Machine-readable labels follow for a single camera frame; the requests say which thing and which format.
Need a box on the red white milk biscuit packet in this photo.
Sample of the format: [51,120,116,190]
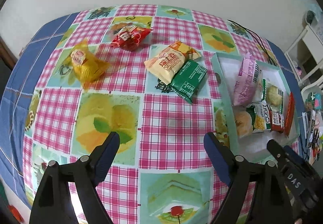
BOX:
[269,92,295,137]

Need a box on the green white snack packet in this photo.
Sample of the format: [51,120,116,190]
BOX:
[246,103,272,133]

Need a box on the purple snack packet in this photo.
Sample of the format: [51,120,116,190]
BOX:
[233,53,264,106]

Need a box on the yellow cake packet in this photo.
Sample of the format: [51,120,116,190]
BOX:
[69,39,110,89]

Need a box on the beige swiss roll packet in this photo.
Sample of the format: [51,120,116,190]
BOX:
[144,41,201,85]

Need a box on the red candy packet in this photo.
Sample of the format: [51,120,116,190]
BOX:
[110,25,152,51]

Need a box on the cream orange snack packet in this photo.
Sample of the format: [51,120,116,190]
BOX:
[263,79,284,114]

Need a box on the teal white cardboard tray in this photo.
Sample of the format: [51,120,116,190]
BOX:
[211,53,300,163]

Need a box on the white chair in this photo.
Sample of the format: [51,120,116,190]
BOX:
[298,62,323,99]

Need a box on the blue bedsheet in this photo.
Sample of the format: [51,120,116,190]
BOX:
[1,13,78,205]

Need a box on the white shelf unit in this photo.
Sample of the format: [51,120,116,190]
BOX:
[284,25,322,86]

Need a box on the checkered picture tablecloth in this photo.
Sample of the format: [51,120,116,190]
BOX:
[22,4,288,223]

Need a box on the black cable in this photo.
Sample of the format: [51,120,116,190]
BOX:
[227,19,278,66]

